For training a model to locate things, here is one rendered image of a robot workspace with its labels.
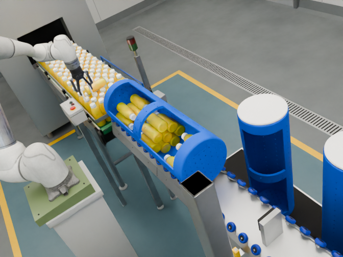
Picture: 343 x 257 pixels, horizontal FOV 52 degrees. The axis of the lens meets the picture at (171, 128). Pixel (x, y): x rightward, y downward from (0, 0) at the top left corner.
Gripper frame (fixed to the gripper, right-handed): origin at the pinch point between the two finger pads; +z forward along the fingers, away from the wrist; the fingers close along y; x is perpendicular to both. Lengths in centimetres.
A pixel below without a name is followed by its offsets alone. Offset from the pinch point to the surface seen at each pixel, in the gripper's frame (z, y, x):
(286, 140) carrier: 32, 71, -105
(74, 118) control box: 10.9, -15.5, -1.6
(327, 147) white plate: 13, 64, -136
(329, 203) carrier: 43, 58, -143
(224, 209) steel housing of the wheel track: 24, 11, -120
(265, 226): 10, 12, -147
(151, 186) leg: 88, 9, -21
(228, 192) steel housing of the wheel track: 24, 20, -114
